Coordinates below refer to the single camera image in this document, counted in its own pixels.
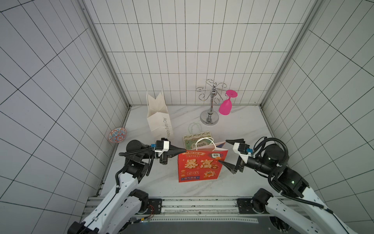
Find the green Fresh paper bag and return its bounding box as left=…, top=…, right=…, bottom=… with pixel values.
left=183, top=123, right=214, bottom=150

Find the red printed paper bag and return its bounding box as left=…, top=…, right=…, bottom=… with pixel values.
left=178, top=137, right=228, bottom=183

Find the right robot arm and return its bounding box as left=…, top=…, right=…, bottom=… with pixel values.
left=221, top=136, right=355, bottom=234

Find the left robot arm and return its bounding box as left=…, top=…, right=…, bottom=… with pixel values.
left=67, top=138, right=187, bottom=234

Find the white Happy Every Day bag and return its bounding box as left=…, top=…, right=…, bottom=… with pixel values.
left=146, top=92, right=174, bottom=139

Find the chrome cup holder stand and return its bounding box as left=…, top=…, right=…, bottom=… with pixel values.
left=196, top=79, right=227, bottom=126

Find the pink plastic wine glass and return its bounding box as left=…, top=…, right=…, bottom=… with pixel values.
left=219, top=90, right=238, bottom=116

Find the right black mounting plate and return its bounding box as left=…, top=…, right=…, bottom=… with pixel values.
left=237, top=198, right=266, bottom=214

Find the black mounting plate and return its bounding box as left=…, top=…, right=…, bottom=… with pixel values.
left=237, top=198, right=266, bottom=214
left=139, top=199, right=163, bottom=215

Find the patterned ceramic bowl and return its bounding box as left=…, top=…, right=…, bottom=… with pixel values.
left=108, top=127, right=127, bottom=143

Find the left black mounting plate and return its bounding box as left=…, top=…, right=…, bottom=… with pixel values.
left=139, top=199, right=163, bottom=215

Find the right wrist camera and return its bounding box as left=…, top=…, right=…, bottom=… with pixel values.
left=233, top=142, right=254, bottom=164

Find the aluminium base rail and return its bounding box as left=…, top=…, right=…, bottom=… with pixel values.
left=83, top=195, right=323, bottom=224

